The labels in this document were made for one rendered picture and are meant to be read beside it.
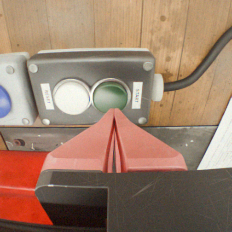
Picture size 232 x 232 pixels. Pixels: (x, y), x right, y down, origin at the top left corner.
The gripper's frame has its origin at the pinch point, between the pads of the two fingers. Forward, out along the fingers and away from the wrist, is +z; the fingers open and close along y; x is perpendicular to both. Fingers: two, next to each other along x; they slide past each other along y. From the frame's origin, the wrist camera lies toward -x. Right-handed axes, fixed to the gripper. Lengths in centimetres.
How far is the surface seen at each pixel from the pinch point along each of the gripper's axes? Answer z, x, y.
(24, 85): 4.4, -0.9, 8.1
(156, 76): 5.4, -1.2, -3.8
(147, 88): 4.0, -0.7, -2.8
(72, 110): 3.1, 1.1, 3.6
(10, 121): 3.8, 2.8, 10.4
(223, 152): 7.0, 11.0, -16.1
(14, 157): 5.3, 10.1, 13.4
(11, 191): 6.1, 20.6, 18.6
